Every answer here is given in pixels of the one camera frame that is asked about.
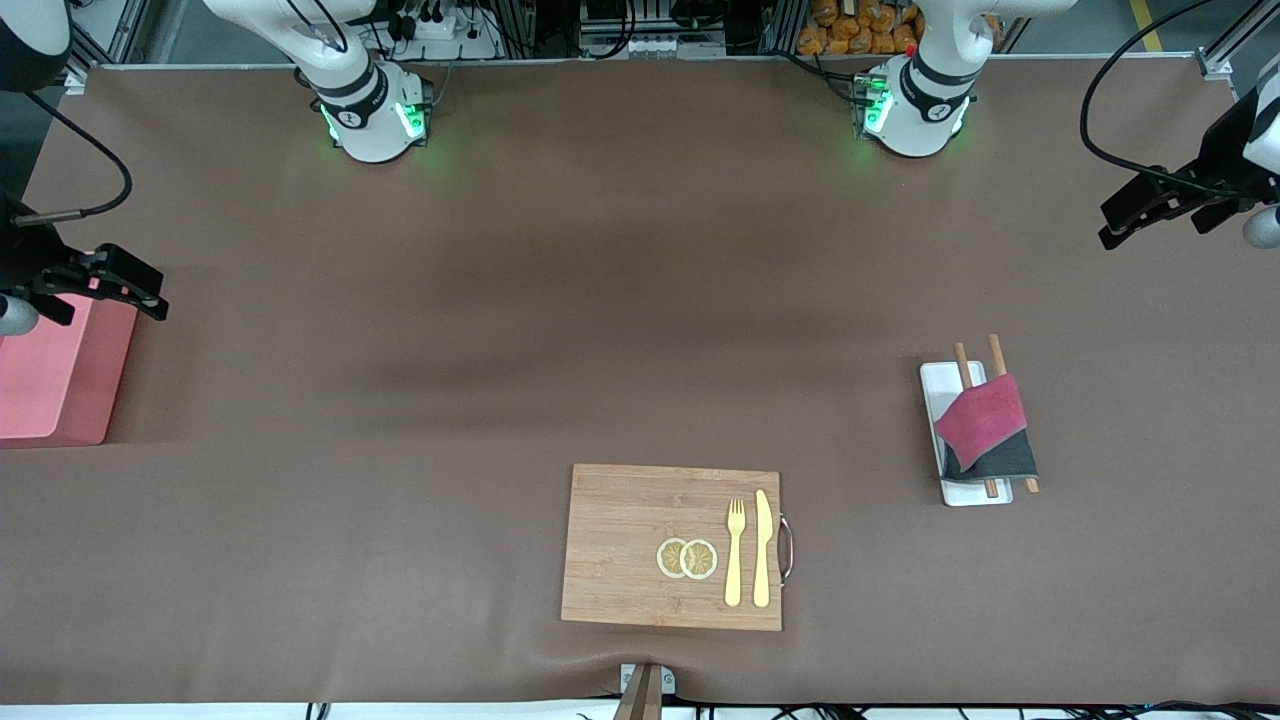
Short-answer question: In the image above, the pink plastic box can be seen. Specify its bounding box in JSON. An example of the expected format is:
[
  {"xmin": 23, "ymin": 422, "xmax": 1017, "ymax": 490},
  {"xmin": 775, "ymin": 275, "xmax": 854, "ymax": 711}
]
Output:
[{"xmin": 0, "ymin": 250, "xmax": 139, "ymax": 448}]

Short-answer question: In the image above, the white power strip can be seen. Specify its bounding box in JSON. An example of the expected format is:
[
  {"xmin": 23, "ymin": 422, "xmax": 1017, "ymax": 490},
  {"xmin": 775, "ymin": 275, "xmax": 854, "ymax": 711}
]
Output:
[{"xmin": 385, "ymin": 0, "xmax": 501, "ymax": 61}]

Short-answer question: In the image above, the brown bar under bracket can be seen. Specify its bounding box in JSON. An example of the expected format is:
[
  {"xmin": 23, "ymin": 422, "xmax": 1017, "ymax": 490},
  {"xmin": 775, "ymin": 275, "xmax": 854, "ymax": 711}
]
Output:
[{"xmin": 612, "ymin": 665, "xmax": 664, "ymax": 720}]

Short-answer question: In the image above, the brown wooden chopstick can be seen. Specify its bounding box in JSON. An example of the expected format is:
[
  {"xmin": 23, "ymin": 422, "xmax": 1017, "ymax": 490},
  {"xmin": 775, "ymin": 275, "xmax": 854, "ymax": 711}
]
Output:
[
  {"xmin": 988, "ymin": 334, "xmax": 1041, "ymax": 494},
  {"xmin": 953, "ymin": 343, "xmax": 999, "ymax": 498}
]

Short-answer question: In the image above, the orange snack pile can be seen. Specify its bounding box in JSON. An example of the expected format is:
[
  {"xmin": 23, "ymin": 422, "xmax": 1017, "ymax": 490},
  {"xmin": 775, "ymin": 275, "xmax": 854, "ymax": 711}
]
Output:
[{"xmin": 797, "ymin": 0, "xmax": 1004, "ymax": 56}]

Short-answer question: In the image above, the aluminium frame post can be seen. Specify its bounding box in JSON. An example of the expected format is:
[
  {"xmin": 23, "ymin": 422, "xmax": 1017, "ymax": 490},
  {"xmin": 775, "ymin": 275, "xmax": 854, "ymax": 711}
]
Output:
[
  {"xmin": 65, "ymin": 0, "xmax": 151, "ymax": 96},
  {"xmin": 1197, "ymin": 0, "xmax": 1280, "ymax": 81}
]

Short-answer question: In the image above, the yellow knife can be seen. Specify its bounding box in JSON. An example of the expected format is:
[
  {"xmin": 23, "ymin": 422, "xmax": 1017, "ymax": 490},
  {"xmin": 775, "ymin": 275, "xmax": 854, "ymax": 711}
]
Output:
[{"xmin": 752, "ymin": 489, "xmax": 774, "ymax": 609}]

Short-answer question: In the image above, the bamboo cutting board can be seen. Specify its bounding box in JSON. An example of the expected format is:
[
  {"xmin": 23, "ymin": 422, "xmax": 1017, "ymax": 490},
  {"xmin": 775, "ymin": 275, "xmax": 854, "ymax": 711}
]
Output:
[{"xmin": 560, "ymin": 463, "xmax": 784, "ymax": 632}]

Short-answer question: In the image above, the yellow fork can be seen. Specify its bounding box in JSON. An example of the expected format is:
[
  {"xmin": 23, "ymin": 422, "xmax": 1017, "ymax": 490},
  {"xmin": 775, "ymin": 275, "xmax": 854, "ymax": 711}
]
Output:
[{"xmin": 724, "ymin": 498, "xmax": 748, "ymax": 608}]

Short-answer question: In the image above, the white socket bar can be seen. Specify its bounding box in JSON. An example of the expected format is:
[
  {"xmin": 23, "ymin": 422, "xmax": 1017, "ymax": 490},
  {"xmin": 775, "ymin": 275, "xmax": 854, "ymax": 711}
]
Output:
[{"xmin": 580, "ymin": 30, "xmax": 726, "ymax": 59}]

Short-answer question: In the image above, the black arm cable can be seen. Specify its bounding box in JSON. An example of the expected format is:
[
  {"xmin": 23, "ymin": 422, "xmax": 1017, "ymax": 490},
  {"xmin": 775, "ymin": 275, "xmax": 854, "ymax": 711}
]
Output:
[
  {"xmin": 1080, "ymin": 0, "xmax": 1251, "ymax": 196},
  {"xmin": 15, "ymin": 90, "xmax": 133, "ymax": 226}
]

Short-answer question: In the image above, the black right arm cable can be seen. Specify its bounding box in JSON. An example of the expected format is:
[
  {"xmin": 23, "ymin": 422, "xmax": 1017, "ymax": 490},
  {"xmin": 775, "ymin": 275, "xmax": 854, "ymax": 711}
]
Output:
[{"xmin": 15, "ymin": 90, "xmax": 133, "ymax": 226}]

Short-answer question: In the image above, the white rectangular tray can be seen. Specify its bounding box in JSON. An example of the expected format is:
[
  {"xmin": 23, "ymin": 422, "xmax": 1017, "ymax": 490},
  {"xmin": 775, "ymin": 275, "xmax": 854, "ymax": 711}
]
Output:
[{"xmin": 920, "ymin": 360, "xmax": 1014, "ymax": 507}]

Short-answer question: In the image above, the red and grey cloth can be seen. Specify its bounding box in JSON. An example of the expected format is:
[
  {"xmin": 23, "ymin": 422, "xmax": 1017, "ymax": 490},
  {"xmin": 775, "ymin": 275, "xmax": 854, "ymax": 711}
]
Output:
[{"xmin": 935, "ymin": 374, "xmax": 1039, "ymax": 481}]

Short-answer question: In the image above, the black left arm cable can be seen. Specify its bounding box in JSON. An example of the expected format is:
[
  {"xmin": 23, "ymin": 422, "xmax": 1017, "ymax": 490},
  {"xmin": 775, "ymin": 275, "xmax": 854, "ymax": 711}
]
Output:
[{"xmin": 1080, "ymin": 0, "xmax": 1251, "ymax": 196}]

